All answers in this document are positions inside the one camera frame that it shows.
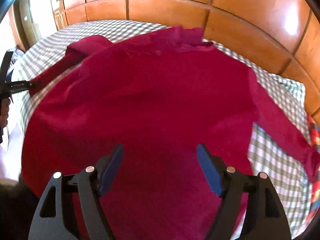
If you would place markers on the multicolour checkered pillow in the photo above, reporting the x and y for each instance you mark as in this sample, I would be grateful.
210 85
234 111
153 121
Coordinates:
314 135

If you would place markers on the wooden panelled headboard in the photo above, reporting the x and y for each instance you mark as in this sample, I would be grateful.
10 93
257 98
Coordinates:
282 36

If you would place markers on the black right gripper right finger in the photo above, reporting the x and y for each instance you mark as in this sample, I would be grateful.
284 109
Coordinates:
265 217

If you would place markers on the person's left hand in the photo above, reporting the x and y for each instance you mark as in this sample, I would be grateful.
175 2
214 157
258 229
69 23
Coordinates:
5 103

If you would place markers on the crimson long-sleeve sweater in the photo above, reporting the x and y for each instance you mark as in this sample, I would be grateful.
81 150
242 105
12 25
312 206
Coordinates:
159 95

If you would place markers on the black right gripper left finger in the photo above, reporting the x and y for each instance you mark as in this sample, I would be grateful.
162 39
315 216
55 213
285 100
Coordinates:
68 199

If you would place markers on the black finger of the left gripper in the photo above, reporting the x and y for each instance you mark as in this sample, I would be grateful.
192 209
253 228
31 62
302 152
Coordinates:
20 86

